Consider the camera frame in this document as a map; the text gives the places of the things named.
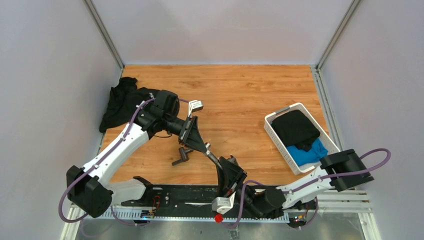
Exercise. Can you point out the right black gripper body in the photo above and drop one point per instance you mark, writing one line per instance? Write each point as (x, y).
(233, 188)

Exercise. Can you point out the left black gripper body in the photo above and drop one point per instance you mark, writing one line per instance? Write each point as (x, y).
(186, 126)

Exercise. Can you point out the grey faucet with lever handle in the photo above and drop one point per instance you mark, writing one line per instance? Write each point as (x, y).
(215, 159)

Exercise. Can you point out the grey tee pipe fitting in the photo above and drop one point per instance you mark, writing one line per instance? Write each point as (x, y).
(208, 148)

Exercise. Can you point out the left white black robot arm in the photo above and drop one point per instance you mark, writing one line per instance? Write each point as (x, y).
(89, 186)

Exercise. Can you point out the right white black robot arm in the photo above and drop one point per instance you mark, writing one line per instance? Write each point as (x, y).
(341, 171)

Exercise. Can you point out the black cloth with white print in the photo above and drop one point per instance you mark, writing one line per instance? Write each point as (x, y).
(123, 101)

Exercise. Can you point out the black cloth in basket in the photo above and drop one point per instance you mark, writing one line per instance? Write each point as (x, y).
(294, 128)

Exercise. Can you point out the blue cloth in basket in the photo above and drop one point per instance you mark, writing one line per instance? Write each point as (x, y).
(302, 157)

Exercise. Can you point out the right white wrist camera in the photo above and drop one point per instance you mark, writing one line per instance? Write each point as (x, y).
(222, 205)

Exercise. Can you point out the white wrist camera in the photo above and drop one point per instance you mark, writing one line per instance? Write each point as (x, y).
(194, 106)
(222, 205)

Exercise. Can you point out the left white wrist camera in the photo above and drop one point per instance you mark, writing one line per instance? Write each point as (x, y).
(194, 106)

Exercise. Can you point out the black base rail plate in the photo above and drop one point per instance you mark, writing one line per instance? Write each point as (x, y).
(193, 203)

